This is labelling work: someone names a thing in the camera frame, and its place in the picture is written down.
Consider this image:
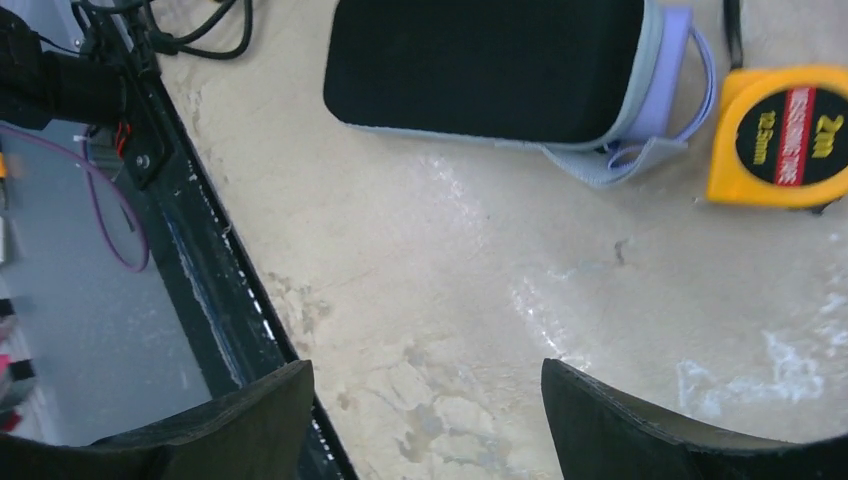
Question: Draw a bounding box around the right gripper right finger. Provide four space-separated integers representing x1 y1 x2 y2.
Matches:
541 359 847 480

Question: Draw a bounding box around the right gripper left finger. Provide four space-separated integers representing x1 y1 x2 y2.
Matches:
1 360 314 479

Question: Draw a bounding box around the black grey umbrella case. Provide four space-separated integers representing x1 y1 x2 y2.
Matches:
323 0 717 188

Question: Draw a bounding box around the yellow tape measure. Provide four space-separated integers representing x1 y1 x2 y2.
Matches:
706 65 847 213

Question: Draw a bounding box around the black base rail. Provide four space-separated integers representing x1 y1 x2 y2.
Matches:
79 0 359 480

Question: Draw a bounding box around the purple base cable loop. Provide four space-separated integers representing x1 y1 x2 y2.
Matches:
0 122 151 274

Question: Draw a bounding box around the black coiled cable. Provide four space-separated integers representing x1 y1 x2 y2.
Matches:
72 0 256 62

